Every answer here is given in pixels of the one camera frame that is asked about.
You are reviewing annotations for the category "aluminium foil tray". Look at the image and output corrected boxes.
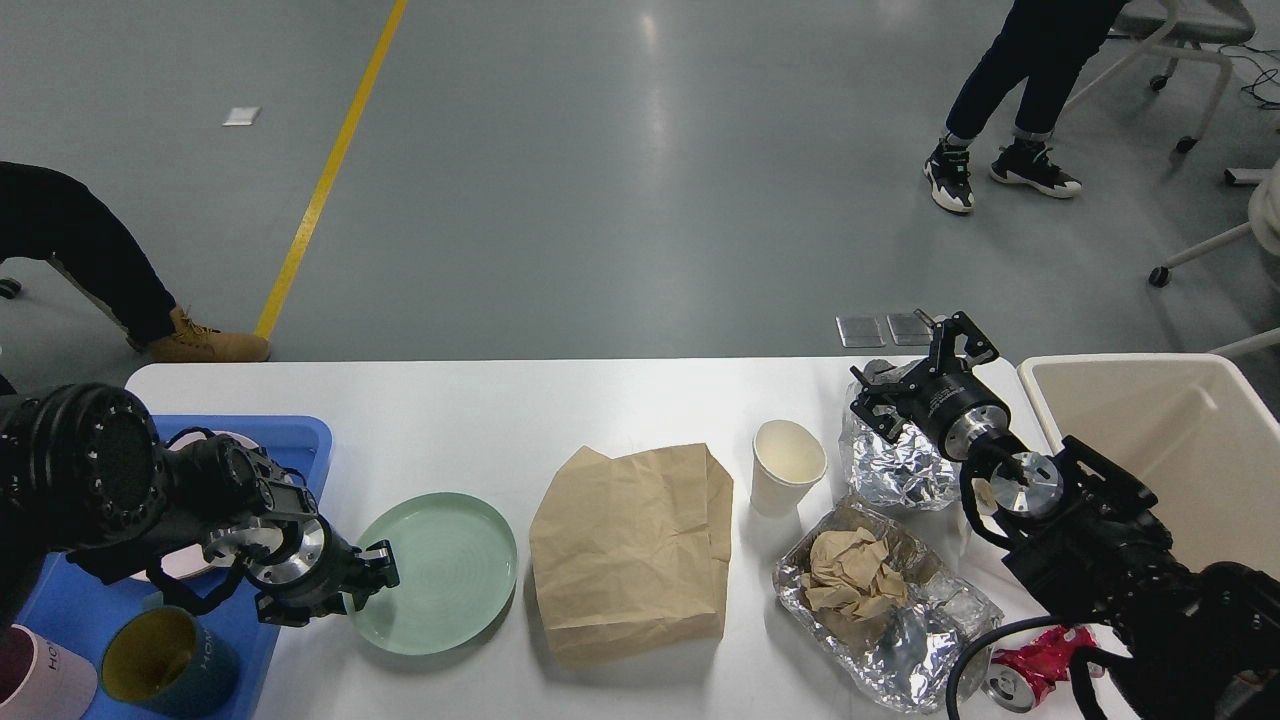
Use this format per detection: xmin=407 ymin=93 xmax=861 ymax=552
xmin=772 ymin=498 xmax=1004 ymax=715

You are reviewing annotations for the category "green plate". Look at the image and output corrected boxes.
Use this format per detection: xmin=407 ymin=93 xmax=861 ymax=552
xmin=352 ymin=492 xmax=518 ymax=656

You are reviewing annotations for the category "white paper cup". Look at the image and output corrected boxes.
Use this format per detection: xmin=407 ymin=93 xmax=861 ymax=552
xmin=751 ymin=419 xmax=828 ymax=518

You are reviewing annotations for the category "pink mug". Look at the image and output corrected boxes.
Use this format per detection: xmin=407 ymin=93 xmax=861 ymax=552
xmin=1 ymin=625 xmax=99 ymax=719

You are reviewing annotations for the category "clear floor plate right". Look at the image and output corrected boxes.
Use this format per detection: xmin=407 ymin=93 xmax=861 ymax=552
xmin=886 ymin=313 xmax=933 ymax=347

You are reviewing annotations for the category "blue plastic tray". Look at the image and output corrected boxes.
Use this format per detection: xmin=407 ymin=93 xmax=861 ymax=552
xmin=15 ymin=414 xmax=333 ymax=719

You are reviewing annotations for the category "person in black sneakers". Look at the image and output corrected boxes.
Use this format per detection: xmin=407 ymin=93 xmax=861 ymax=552
xmin=923 ymin=1 xmax=1126 ymax=215

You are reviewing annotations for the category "white floor tag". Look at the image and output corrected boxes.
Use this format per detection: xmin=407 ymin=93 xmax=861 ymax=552
xmin=221 ymin=106 xmax=262 ymax=127

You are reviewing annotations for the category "person in tan boots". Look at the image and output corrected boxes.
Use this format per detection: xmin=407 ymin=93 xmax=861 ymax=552
xmin=1 ymin=161 xmax=271 ymax=363

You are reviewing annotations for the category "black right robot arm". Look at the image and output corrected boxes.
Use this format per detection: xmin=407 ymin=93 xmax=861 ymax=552
xmin=850 ymin=311 xmax=1279 ymax=719

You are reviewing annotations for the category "crumpled foil ball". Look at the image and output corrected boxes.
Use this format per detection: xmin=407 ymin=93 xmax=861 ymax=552
xmin=833 ymin=380 xmax=960 ymax=511

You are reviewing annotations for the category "pink plate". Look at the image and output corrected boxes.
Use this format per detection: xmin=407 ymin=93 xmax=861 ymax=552
xmin=161 ymin=428 xmax=260 ymax=580

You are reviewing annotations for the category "crushed red can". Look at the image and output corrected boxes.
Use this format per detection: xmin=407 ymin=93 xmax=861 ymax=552
xmin=980 ymin=625 xmax=1098 ymax=714

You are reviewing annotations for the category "dark teal mug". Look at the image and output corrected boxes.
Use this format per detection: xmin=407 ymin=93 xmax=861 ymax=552
xmin=99 ymin=591 xmax=242 ymax=719

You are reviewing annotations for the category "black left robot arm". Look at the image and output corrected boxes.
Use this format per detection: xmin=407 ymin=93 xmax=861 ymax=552
xmin=1 ymin=383 xmax=401 ymax=626

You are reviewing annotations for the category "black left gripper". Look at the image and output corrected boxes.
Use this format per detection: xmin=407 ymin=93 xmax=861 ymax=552
xmin=248 ymin=518 xmax=401 ymax=626

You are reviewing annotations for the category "brown paper bag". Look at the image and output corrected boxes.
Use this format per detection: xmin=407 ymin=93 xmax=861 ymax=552
xmin=529 ymin=443 xmax=733 ymax=670

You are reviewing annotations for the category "beige plastic bin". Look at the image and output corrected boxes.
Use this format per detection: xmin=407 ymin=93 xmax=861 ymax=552
xmin=1019 ymin=354 xmax=1279 ymax=577

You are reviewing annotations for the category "crumpled brown paper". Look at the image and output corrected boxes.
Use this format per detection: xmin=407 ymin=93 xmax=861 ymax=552
xmin=800 ymin=528 xmax=908 ymax=647

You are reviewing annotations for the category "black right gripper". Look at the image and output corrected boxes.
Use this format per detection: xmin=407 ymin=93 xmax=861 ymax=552
xmin=849 ymin=310 xmax=1012 ymax=462

